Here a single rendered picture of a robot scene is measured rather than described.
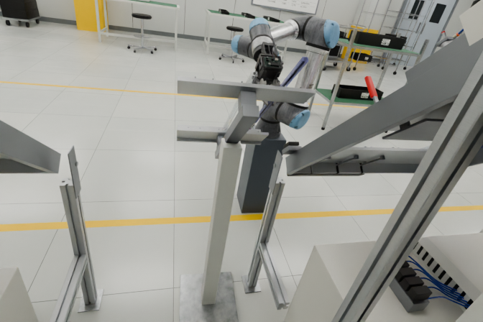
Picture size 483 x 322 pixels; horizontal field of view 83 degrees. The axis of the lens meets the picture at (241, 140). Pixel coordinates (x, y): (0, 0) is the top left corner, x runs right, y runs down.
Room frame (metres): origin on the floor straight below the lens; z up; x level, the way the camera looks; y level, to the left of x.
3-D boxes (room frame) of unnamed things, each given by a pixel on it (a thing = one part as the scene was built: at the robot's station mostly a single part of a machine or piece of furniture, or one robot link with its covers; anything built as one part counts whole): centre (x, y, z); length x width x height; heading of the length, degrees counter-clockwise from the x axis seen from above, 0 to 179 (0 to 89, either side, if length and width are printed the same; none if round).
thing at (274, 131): (1.43, -0.14, 0.60); 0.15 x 0.15 x 0.10
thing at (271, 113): (1.43, -0.15, 0.72); 0.13 x 0.12 x 0.14; 51
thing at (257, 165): (1.43, -0.14, 0.27); 0.18 x 0.18 x 0.55; 16
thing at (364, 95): (3.23, -1.26, 0.41); 0.57 x 0.17 x 0.11; 107
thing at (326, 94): (3.23, -1.26, 0.55); 0.91 x 0.46 x 1.10; 107
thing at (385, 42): (3.23, -1.26, 1.01); 0.57 x 0.17 x 0.11; 107
